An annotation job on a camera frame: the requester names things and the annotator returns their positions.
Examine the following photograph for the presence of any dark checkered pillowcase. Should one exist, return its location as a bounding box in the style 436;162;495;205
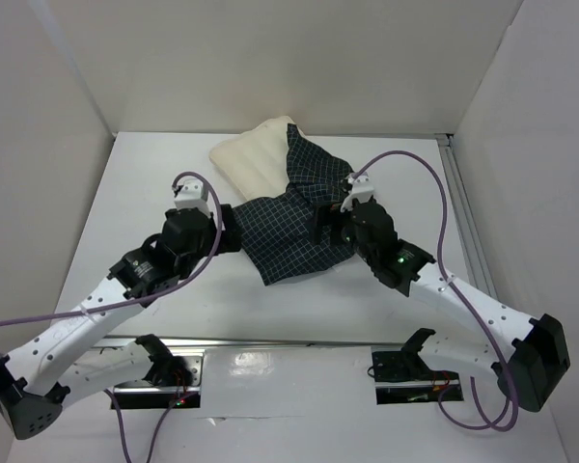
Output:
234;124;354;286

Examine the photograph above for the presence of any cream white pillow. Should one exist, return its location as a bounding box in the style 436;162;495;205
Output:
208;116;294;201

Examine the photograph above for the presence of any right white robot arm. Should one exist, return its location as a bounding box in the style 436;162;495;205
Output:
313;200;570;413

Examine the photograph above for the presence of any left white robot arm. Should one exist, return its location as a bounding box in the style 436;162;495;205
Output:
0;204;241;440

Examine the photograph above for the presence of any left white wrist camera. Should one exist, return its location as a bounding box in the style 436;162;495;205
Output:
173;178;209;216

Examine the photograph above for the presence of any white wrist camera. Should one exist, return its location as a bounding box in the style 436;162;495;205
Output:
341;173;374;212
173;178;209;216

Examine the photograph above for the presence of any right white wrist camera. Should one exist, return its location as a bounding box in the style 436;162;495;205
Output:
341;173;374;212

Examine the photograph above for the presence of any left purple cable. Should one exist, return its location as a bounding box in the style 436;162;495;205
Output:
0;171;223;463

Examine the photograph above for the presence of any purple cable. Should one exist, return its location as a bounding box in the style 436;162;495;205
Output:
0;171;223;463
351;150;520;431

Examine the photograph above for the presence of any aluminium front rail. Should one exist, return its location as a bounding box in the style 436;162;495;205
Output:
94;336;406;351

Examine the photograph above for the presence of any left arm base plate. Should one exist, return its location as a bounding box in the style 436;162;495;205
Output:
112;348;205;410

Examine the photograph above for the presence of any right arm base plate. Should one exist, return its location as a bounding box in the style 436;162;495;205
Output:
366;345;464;405

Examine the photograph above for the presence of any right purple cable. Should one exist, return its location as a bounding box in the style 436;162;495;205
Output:
351;150;520;431

